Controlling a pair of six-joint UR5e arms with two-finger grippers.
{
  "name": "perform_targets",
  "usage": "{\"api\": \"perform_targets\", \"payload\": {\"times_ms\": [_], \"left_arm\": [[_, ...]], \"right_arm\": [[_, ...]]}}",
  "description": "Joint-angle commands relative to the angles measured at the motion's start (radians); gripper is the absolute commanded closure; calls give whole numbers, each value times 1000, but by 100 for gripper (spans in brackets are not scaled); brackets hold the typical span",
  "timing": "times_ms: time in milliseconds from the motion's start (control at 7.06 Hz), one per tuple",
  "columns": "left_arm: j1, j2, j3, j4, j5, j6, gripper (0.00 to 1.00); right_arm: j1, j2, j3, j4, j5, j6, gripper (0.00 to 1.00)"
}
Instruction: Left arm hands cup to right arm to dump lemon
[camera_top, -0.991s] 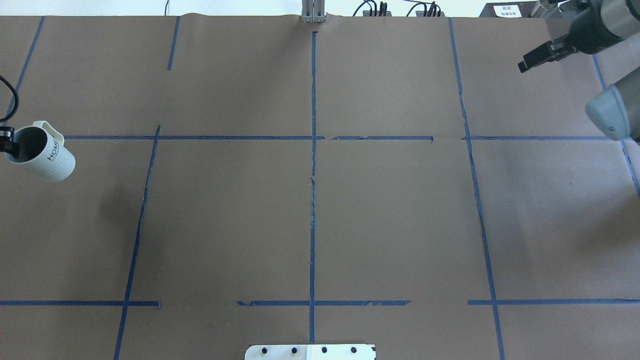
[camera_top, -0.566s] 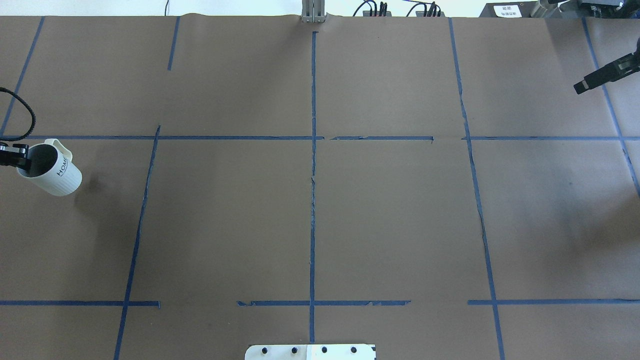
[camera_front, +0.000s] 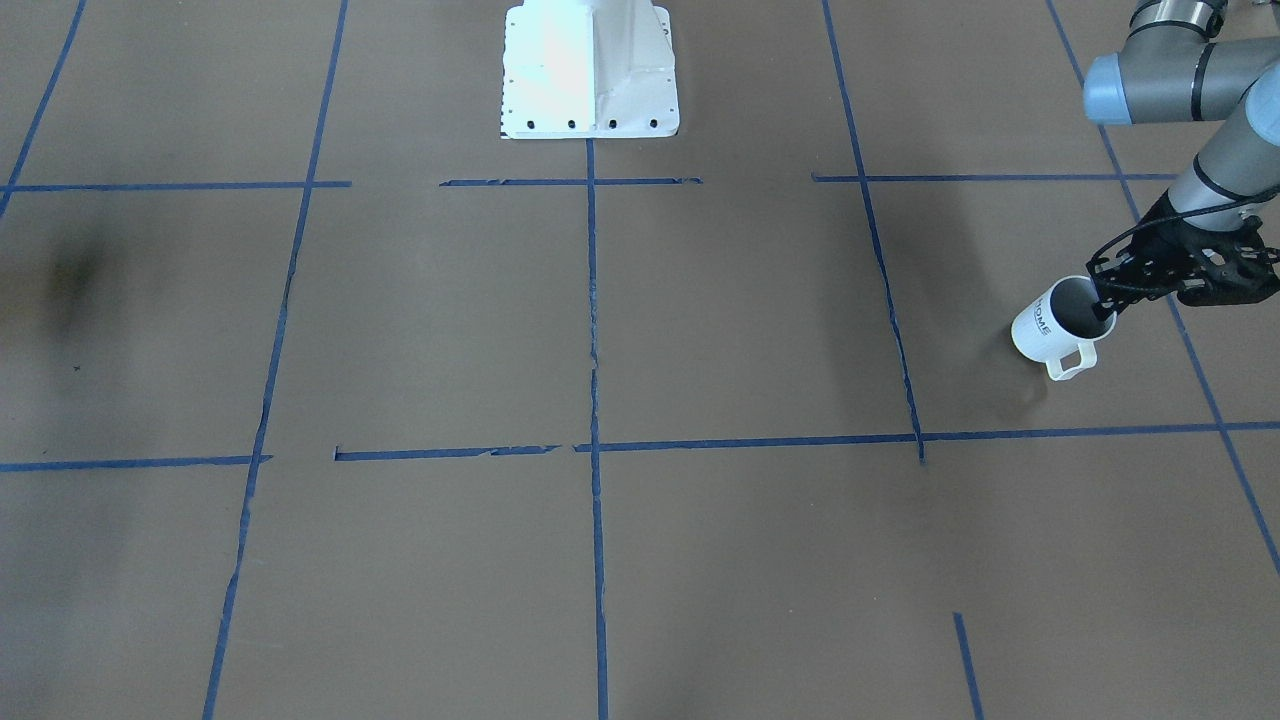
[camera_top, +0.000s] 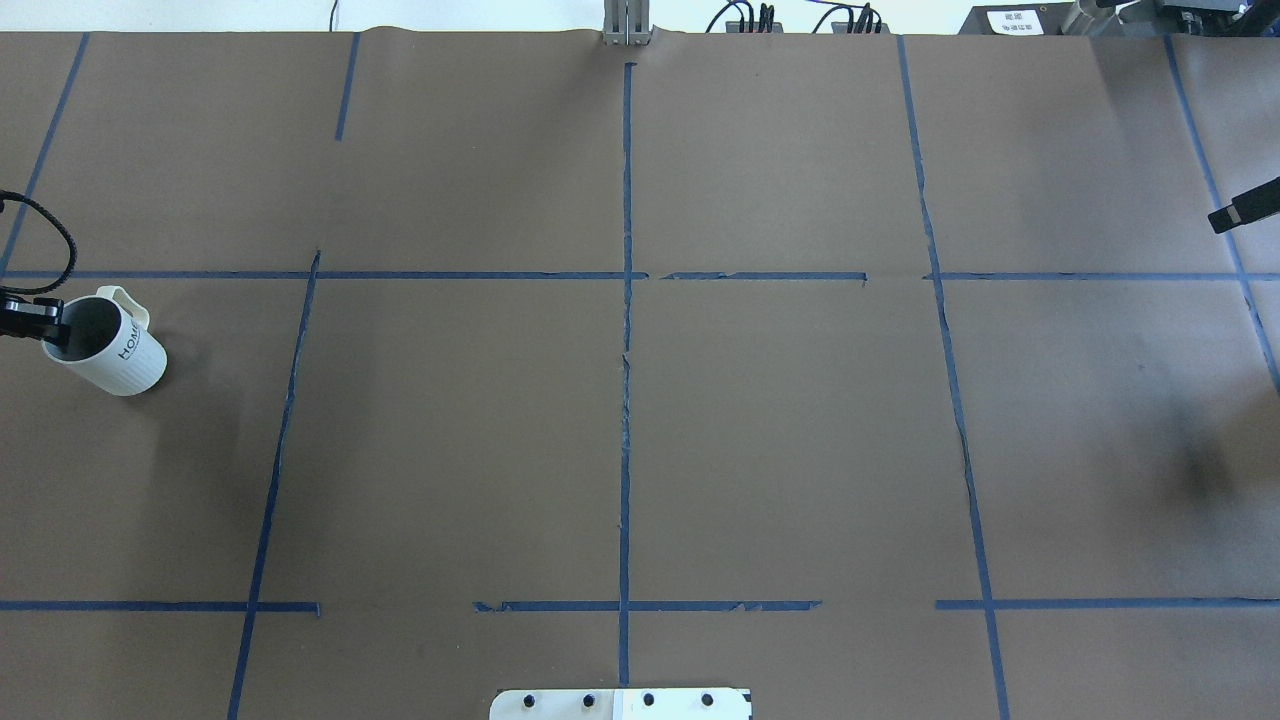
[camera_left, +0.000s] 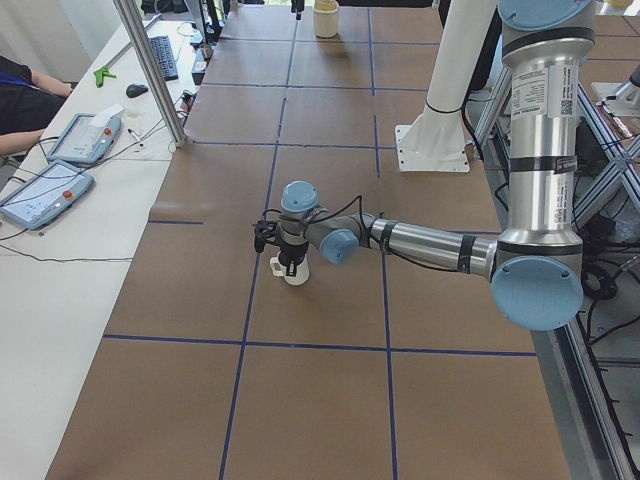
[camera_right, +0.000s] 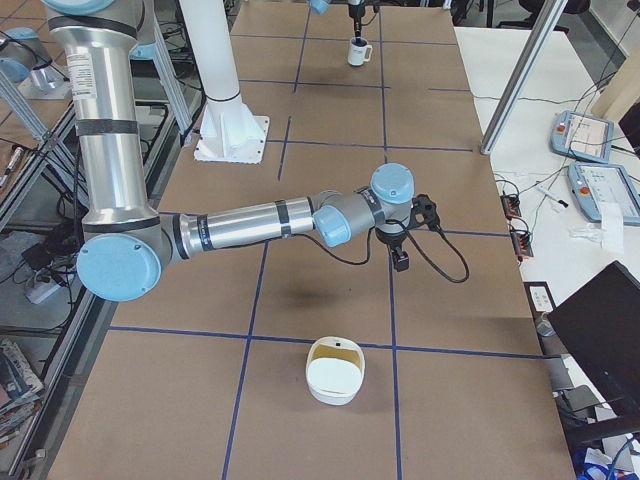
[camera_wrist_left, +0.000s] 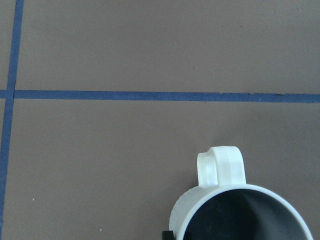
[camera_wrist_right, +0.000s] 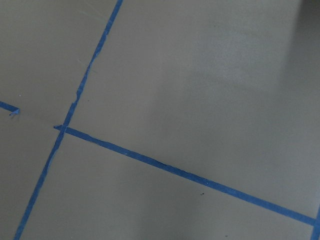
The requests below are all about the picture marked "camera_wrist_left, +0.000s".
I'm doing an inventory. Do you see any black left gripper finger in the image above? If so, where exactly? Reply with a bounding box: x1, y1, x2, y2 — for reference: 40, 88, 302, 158
161, 230, 174, 240

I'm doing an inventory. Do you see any white ribbed HOME mug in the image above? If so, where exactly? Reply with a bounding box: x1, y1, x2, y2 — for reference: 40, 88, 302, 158
167, 146, 313, 240

